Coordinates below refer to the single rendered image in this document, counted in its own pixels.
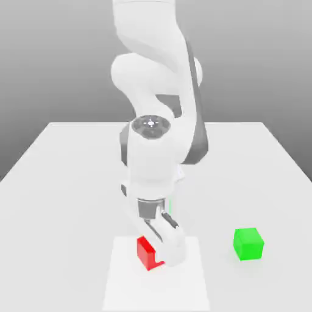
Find small green cube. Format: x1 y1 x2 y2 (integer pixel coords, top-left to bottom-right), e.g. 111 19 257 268
233 227 265 261

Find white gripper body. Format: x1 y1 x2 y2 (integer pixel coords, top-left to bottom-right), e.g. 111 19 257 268
128 196 186 268

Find small red cube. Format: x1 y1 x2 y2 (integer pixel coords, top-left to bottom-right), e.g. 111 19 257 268
136 235 166 272

